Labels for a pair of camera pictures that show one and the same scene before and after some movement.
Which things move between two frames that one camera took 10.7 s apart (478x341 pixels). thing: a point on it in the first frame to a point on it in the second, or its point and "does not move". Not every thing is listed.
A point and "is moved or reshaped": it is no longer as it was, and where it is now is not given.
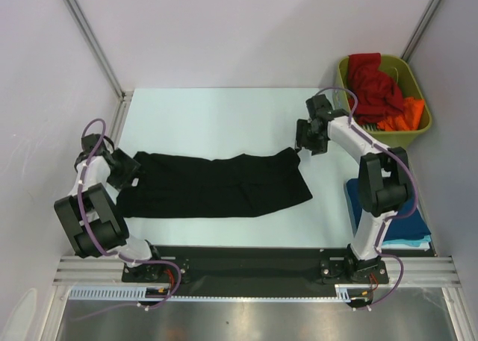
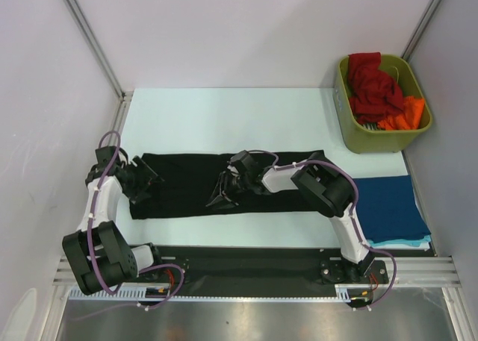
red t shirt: [376, 95] does not move
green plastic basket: [410, 88] does not move
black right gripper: [303, 136] to [230, 184]
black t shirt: [232, 186] is moved or reshaped
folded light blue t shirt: [421, 243] does not move
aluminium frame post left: [92, 39] does not move
